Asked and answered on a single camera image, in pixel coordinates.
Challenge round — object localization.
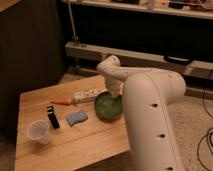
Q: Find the green ceramic bowl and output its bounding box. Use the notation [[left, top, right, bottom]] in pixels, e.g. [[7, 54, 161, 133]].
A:
[[95, 91, 123, 120]]

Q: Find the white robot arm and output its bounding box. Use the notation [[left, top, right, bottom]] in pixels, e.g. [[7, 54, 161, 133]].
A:
[[97, 55, 186, 171]]

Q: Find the white crumpled object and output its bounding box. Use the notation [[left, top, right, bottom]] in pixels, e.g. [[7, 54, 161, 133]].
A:
[[73, 88, 100, 103]]

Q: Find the orange carrot toy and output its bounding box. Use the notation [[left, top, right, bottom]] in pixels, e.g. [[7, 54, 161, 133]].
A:
[[50, 98, 72, 105]]

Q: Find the blue sponge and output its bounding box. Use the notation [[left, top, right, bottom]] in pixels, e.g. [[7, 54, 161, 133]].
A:
[[67, 111, 88, 126]]

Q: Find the metal stand pole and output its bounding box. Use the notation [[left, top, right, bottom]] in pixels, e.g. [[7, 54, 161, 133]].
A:
[[67, 0, 79, 46]]

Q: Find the black rectangular block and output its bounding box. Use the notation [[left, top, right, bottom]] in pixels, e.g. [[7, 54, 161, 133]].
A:
[[47, 106, 60, 129]]

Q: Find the clear plastic cup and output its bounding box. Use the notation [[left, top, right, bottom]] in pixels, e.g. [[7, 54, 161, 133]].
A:
[[27, 120, 50, 145]]

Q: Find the wooden shelf rail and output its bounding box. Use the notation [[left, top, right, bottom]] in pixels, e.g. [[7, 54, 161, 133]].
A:
[[65, 42, 213, 78]]

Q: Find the black handle on rail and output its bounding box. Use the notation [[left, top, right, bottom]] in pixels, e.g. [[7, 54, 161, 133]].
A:
[[164, 56, 192, 65]]

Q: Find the black cable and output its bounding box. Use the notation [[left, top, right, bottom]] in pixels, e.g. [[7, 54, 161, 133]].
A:
[[196, 69, 213, 171]]

